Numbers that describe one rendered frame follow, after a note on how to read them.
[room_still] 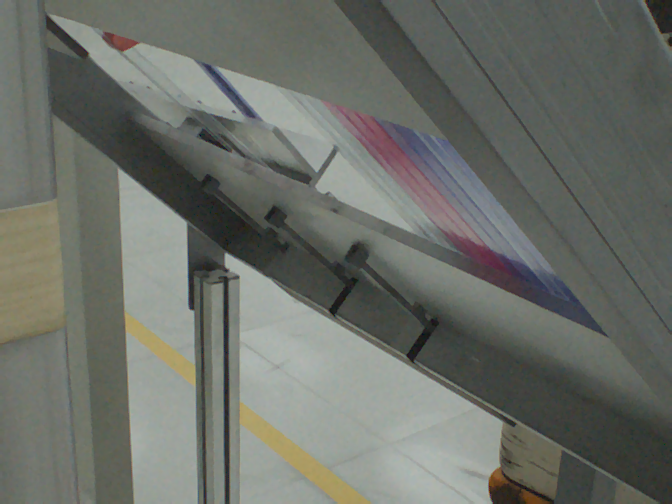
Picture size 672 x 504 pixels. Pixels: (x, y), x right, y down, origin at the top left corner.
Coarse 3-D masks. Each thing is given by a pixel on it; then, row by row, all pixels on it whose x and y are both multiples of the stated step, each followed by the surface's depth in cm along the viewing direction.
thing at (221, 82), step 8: (200, 64) 110; (208, 64) 110; (208, 72) 111; (216, 72) 111; (216, 80) 112; (224, 80) 112; (224, 88) 113; (232, 88) 113; (232, 96) 114; (240, 96) 115; (240, 104) 115; (248, 104) 116; (248, 112) 116; (256, 112) 117
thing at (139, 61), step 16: (96, 32) 80; (144, 64) 82; (160, 80) 84; (176, 96) 85; (192, 112) 87; (208, 112) 88; (208, 128) 88; (224, 128) 89; (224, 144) 90; (240, 144) 91; (256, 160) 93
